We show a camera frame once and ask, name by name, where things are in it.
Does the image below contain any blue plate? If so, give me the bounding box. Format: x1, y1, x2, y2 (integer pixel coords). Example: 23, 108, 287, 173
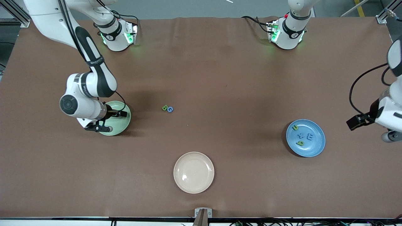
285, 119, 326, 158

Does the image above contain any brown table cover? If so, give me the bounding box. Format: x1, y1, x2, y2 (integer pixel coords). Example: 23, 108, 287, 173
0, 16, 402, 219

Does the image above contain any aluminium frame profile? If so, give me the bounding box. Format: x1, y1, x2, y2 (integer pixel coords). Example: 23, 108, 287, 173
5, 0, 32, 28
376, 0, 395, 24

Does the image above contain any beige plate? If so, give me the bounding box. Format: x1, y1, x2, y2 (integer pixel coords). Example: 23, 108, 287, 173
173, 152, 215, 194

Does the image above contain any green plate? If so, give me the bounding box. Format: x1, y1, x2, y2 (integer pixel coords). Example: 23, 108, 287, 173
98, 100, 132, 136

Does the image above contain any black base cable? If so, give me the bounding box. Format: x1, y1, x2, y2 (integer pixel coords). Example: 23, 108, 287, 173
94, 0, 140, 23
241, 16, 271, 33

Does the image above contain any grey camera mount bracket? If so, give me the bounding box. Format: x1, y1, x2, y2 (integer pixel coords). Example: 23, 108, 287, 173
192, 208, 213, 226

